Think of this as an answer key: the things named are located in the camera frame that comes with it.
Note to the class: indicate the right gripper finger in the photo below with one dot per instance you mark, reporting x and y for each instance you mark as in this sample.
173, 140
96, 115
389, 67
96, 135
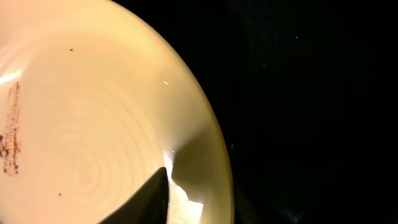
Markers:
149, 205

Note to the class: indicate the yellow plate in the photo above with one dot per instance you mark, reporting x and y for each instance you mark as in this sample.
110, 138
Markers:
93, 103

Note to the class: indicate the round black tray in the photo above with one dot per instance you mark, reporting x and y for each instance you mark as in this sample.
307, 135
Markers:
305, 93

